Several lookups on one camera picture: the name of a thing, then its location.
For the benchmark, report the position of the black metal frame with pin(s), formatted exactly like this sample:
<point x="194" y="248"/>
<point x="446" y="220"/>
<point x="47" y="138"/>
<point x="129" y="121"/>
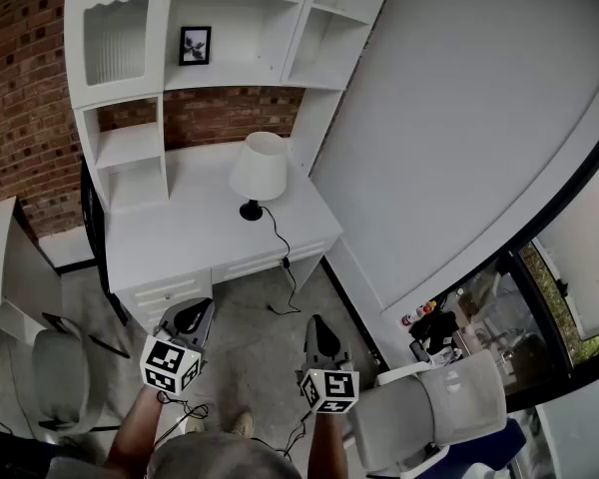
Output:
<point x="92" y="217"/>

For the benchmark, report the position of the black framed picture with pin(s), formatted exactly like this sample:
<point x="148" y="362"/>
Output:
<point x="195" y="45"/>

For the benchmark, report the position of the person's beige shoe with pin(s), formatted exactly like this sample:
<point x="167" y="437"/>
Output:
<point x="243" y="424"/>
<point x="194" y="424"/>

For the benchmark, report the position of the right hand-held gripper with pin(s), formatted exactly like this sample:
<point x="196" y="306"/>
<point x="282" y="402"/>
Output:
<point x="332" y="389"/>

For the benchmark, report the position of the black window frame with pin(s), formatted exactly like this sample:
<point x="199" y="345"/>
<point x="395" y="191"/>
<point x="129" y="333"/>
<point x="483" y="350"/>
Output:
<point x="539" y="392"/>

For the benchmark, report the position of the small red capped bottle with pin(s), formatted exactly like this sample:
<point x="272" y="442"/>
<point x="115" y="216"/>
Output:
<point x="407" y="320"/>

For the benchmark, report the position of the white table lamp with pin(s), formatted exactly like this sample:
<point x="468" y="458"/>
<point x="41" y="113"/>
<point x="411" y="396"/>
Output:
<point x="259" y="167"/>

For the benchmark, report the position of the person's right forearm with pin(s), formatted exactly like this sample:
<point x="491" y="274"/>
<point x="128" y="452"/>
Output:
<point x="327" y="442"/>

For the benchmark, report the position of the black bag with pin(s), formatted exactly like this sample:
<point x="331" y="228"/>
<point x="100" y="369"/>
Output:
<point x="436" y="332"/>

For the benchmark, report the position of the white side table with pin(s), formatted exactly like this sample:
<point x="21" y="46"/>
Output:
<point x="10" y="267"/>

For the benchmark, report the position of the white shelf hutch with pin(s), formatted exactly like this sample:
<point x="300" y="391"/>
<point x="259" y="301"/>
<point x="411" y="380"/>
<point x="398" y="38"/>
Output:
<point x="239" y="28"/>

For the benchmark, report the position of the orange capped bottle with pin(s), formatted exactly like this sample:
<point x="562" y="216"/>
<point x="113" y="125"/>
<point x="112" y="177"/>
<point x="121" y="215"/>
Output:
<point x="427" y="309"/>

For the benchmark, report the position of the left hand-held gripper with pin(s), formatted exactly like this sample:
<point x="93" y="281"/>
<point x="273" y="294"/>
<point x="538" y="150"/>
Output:
<point x="170" y="364"/>

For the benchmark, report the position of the grey padded chair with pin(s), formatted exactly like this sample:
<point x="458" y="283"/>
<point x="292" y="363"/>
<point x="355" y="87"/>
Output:
<point x="60" y="377"/>

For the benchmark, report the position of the grey office chair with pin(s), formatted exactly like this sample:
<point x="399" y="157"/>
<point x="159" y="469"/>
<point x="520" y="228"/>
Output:
<point x="454" y="397"/>

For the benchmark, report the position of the dark bag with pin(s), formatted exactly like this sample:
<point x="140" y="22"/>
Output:
<point x="10" y="454"/>

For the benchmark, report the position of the white desk with drawers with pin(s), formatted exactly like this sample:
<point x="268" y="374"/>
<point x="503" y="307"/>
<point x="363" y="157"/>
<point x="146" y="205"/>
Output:
<point x="179" y="227"/>

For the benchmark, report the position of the person's left forearm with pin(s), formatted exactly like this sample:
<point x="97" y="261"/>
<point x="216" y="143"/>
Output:
<point x="135" y="432"/>

